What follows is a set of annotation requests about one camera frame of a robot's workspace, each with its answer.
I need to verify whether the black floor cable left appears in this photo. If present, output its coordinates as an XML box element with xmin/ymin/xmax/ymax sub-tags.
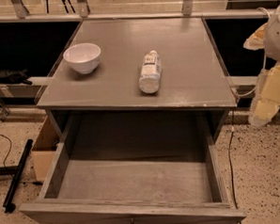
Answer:
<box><xmin>0</xmin><ymin>129</ymin><xmax>15</xmax><ymax>169</ymax></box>

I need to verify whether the white ceramic bowl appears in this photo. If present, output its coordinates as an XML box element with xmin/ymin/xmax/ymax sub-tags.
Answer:
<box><xmin>63</xmin><ymin>43</ymin><xmax>101</xmax><ymax>74</ymax></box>

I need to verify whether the black cloth on rail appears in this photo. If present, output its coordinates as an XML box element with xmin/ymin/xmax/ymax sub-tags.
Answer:
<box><xmin>0</xmin><ymin>70</ymin><xmax>32</xmax><ymax>85</ymax></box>

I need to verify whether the black floor cable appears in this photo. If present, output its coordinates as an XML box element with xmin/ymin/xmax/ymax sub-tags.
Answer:
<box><xmin>225</xmin><ymin>110</ymin><xmax>241</xmax><ymax>224</ymax></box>
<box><xmin>0</xmin><ymin>129</ymin><xmax>15</xmax><ymax>169</ymax></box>

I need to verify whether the black floor cable right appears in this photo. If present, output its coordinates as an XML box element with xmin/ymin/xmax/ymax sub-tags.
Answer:
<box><xmin>225</xmin><ymin>110</ymin><xmax>241</xmax><ymax>224</ymax></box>

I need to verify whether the black metal stand bar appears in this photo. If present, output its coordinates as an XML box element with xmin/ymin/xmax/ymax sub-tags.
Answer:
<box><xmin>0</xmin><ymin>139</ymin><xmax>34</xmax><ymax>214</ymax></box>

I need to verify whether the aluminium frame rail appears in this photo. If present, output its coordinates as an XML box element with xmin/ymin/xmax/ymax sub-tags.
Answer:
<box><xmin>0</xmin><ymin>0</ymin><xmax>280</xmax><ymax>23</ymax></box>

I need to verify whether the grey wooden cabinet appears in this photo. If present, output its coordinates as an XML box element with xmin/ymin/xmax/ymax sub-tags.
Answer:
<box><xmin>31</xmin><ymin>11</ymin><xmax>241</xmax><ymax>152</ymax></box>

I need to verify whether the open grey top drawer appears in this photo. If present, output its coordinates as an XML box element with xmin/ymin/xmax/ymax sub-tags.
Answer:
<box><xmin>20</xmin><ymin>111</ymin><xmax>245</xmax><ymax>224</ymax></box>

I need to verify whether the brown cardboard box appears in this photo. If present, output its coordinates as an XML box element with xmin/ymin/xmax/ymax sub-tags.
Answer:
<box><xmin>31</xmin><ymin>117</ymin><xmax>58</xmax><ymax>183</ymax></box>

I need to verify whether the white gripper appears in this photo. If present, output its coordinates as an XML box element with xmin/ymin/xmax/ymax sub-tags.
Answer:
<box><xmin>242</xmin><ymin>4</ymin><xmax>280</xmax><ymax>127</ymax></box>

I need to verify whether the blue plastic water bottle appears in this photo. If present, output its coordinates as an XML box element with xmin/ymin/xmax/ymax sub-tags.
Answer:
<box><xmin>138</xmin><ymin>50</ymin><xmax>162</xmax><ymax>94</ymax></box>

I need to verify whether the white cable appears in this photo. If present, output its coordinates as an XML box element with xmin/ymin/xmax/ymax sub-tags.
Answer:
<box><xmin>226</xmin><ymin>7</ymin><xmax>276</xmax><ymax>99</ymax></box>

